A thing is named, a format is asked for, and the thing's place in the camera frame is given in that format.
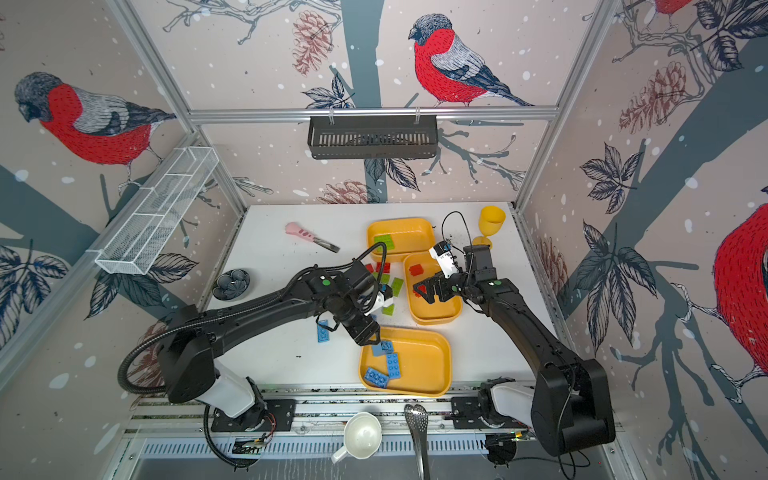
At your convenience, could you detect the white measuring cup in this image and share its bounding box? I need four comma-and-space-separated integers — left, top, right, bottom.
331, 412, 383, 464

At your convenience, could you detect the blue roof-shaped brick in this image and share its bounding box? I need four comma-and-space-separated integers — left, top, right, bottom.
371, 340, 394, 357

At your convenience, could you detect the blue brick bottom vertical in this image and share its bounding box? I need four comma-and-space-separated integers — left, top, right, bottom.
317, 320, 330, 343

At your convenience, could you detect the black wire wall basket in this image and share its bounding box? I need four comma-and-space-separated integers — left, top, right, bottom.
307, 116, 439, 160

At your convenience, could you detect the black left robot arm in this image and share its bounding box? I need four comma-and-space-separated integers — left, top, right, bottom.
117, 257, 394, 431

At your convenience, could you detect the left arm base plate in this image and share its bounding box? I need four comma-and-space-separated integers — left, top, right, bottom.
211, 399, 297, 433

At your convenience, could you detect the yellow tray far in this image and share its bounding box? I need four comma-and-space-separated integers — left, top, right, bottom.
367, 218, 436, 263

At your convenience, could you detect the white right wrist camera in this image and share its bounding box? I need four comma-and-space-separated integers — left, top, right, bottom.
429, 240, 459, 279

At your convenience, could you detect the yellow plastic goblet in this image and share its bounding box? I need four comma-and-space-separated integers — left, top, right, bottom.
472, 206, 506, 248

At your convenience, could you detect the white mesh wall shelf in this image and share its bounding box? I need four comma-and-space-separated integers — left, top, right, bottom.
95, 146, 219, 275

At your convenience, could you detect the blue brick horizontal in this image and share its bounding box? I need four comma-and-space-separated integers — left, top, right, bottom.
363, 367, 390, 389

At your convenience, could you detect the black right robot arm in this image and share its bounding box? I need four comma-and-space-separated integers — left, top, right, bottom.
412, 241, 616, 456

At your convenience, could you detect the yellow tray near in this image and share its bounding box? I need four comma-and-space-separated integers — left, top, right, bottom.
358, 327, 452, 398

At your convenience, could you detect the yellow tray middle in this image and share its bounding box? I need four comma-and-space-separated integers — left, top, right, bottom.
403, 251, 463, 326

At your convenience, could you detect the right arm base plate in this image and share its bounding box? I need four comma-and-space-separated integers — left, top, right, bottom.
445, 396, 529, 430

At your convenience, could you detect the yellow tray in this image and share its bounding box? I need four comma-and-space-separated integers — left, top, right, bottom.
358, 327, 452, 398
403, 251, 463, 326
367, 218, 436, 263

